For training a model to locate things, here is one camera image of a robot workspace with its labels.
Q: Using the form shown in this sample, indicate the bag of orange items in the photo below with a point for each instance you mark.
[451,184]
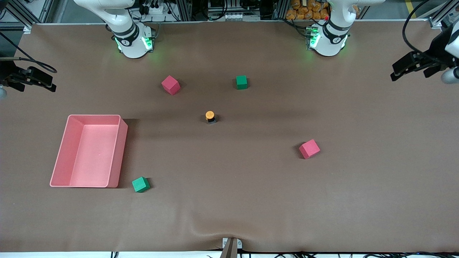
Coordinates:
[304,12]

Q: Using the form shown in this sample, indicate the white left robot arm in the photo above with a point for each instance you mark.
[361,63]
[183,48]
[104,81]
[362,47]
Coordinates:
[328,43]

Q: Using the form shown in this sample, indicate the pink foam cube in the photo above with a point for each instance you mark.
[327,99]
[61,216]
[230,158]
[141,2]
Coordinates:
[309,149]
[170,85]

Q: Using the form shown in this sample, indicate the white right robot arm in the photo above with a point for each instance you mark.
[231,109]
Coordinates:
[132,43]

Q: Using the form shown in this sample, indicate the white power strip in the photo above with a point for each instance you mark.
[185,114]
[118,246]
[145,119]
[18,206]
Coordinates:
[154,9]

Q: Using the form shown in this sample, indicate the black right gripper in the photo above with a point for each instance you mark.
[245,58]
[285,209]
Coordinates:
[6,70]

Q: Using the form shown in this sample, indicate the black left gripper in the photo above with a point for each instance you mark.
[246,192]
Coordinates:
[438,50]

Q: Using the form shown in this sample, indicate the aluminium frame rail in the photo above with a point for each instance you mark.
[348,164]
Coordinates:
[443,14]
[18,12]

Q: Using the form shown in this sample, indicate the metal table edge bracket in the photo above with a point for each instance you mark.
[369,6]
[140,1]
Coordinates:
[231,247]

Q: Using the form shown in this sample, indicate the brown table cover mat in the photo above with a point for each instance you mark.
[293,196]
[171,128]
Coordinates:
[229,200]

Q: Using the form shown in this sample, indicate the orange capped black push button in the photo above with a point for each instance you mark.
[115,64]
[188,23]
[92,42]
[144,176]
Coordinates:
[209,115]

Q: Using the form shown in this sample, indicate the pink plastic tray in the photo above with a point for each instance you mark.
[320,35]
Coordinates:
[93,157]

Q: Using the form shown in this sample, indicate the green foam cube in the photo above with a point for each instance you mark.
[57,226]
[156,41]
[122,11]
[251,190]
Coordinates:
[241,82]
[140,184]

